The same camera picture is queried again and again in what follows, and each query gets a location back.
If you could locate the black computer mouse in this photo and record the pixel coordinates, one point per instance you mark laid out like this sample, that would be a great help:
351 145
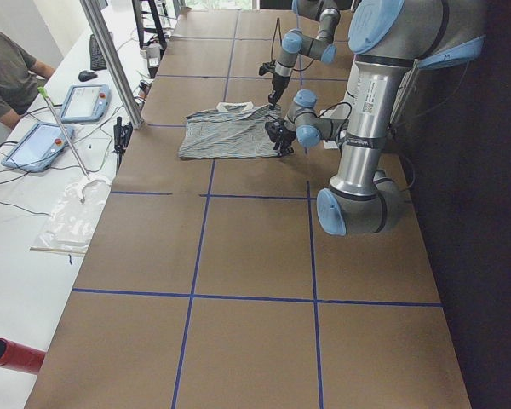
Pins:
87 75

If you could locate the white side desk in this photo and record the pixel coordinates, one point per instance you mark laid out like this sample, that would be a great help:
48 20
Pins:
34 285

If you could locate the black tool on desk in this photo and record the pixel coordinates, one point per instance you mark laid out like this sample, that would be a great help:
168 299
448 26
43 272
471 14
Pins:
121 134

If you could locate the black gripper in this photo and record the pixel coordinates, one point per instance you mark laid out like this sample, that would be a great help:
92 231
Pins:
277 81
278 132

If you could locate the black keyboard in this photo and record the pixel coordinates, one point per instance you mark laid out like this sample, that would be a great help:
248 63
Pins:
97 60

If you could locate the navy white striped polo shirt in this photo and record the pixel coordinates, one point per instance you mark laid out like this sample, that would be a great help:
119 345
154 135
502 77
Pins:
236 133

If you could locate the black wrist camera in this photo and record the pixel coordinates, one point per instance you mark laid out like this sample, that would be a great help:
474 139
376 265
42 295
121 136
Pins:
275 133
266 67

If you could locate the metal rod with green tip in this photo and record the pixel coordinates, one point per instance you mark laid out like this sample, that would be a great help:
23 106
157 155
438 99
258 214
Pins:
42 91

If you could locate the near blue teach pendant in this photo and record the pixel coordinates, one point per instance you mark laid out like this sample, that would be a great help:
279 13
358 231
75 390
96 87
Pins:
37 149

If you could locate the seated person in grey shirt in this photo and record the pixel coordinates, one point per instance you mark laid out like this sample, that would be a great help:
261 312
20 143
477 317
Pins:
21 75

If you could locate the aluminium extrusion frame post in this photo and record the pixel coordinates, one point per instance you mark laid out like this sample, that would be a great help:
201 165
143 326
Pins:
100 30

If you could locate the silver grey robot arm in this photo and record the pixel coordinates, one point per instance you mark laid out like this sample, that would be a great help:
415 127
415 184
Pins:
295 43
388 39

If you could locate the blue teach pendant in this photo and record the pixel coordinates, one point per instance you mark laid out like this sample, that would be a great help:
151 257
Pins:
37 149
85 104

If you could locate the clear plastic bag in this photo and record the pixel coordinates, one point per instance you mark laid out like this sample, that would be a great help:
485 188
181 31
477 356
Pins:
72 223

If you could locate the far blue teach pendant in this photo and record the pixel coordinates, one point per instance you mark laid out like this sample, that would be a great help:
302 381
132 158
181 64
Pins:
85 104

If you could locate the red cylinder tube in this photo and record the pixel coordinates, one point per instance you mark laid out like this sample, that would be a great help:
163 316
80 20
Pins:
19 357

